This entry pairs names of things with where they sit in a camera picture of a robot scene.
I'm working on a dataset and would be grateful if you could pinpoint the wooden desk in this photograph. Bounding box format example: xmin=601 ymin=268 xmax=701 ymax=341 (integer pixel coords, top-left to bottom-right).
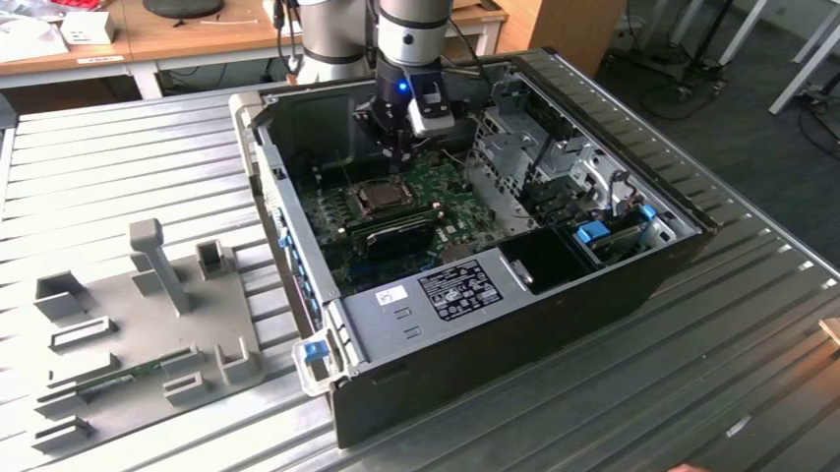
xmin=0 ymin=0 xmax=510 ymax=99

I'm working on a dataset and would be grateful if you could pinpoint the white cardboard box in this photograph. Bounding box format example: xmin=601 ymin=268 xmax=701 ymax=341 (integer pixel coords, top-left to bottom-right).
xmin=59 ymin=10 xmax=118 ymax=46

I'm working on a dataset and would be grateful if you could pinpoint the silver metal drive cage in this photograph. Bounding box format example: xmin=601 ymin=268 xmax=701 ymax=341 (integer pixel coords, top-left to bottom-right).
xmin=469 ymin=68 xmax=596 ymax=230

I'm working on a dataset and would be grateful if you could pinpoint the black cable with orange plug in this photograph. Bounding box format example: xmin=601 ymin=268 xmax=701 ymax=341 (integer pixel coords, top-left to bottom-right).
xmin=267 ymin=0 xmax=305 ymax=86

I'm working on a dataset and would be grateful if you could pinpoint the black wheeled stand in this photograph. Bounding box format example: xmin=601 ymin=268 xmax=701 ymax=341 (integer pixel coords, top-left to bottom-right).
xmin=602 ymin=0 xmax=733 ymax=99

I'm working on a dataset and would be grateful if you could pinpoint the wooden cabinet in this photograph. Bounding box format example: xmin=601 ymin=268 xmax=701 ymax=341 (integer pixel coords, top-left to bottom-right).
xmin=528 ymin=0 xmax=626 ymax=80

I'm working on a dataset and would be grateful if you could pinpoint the black round object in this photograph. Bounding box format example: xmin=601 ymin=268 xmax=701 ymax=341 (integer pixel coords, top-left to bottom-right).
xmin=140 ymin=0 xmax=226 ymax=19

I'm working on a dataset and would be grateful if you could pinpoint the grey parts rack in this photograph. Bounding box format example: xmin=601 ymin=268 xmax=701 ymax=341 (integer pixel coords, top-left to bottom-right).
xmin=29 ymin=218 xmax=268 ymax=456

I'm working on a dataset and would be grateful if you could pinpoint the green RAM stick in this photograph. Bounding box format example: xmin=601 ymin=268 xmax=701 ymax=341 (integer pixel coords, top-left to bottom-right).
xmin=342 ymin=208 xmax=439 ymax=238
xmin=76 ymin=358 xmax=170 ymax=394

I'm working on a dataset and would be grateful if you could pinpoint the CPU socket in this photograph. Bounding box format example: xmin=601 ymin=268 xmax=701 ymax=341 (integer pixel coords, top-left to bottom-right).
xmin=346 ymin=176 xmax=421 ymax=221

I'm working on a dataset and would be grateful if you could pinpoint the white desk frame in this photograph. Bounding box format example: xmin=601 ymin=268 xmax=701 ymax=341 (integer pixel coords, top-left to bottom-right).
xmin=767 ymin=0 xmax=840 ymax=115

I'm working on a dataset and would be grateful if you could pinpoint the hard disk in blue carrier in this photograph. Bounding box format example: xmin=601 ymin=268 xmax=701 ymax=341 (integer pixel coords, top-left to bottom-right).
xmin=572 ymin=220 xmax=649 ymax=266

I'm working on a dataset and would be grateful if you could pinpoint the green motherboard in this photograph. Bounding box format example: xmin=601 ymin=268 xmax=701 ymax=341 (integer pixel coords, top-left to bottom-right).
xmin=298 ymin=147 xmax=510 ymax=299

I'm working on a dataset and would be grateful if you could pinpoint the metal socket cover frame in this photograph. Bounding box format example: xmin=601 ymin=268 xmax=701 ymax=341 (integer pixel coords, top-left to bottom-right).
xmin=351 ymin=179 xmax=417 ymax=218

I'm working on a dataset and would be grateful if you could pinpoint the CPU with silver top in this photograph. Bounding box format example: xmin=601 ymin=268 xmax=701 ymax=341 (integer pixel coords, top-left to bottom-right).
xmin=363 ymin=185 xmax=403 ymax=210

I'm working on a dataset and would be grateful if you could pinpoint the grey power supply unit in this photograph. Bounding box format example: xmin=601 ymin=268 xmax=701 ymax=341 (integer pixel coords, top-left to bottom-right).
xmin=339 ymin=245 xmax=530 ymax=376

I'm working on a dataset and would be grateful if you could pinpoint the open black PC case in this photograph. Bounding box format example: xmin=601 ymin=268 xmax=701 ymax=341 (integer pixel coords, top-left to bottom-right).
xmin=227 ymin=47 xmax=721 ymax=449

